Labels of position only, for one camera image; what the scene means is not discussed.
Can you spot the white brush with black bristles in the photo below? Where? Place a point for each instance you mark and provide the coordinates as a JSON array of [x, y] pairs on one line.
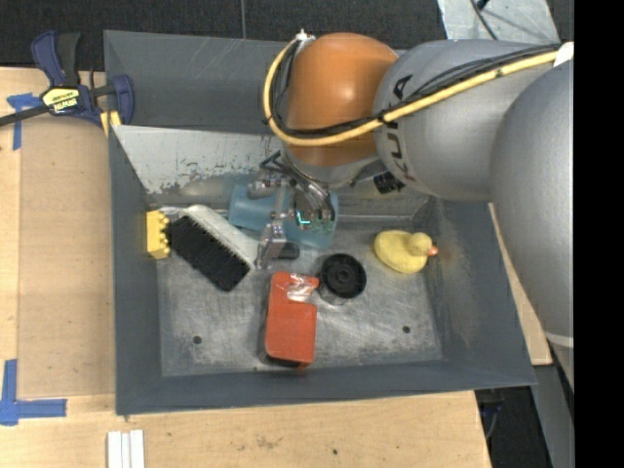
[[209, 254]]

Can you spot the orange box in clear wrap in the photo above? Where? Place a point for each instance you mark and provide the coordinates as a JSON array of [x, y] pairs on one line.
[[291, 327]]

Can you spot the yellow rubber duck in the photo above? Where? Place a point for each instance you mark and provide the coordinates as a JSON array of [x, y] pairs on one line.
[[402, 254]]

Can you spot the grey metal bin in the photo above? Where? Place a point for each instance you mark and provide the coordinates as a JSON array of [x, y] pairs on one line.
[[380, 320]]

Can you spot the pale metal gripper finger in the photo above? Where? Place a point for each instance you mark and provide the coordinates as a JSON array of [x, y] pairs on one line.
[[271, 246], [262, 189]]

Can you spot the yellow toy brick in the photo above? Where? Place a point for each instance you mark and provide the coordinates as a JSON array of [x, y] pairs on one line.
[[157, 234]]

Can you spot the black round wheel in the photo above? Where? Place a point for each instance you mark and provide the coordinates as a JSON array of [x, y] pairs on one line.
[[342, 276]]

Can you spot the light blue block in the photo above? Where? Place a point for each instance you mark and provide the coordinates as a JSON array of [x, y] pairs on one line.
[[253, 212]]

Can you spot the pale wood flat board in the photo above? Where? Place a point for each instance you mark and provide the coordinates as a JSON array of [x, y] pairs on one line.
[[63, 261]]

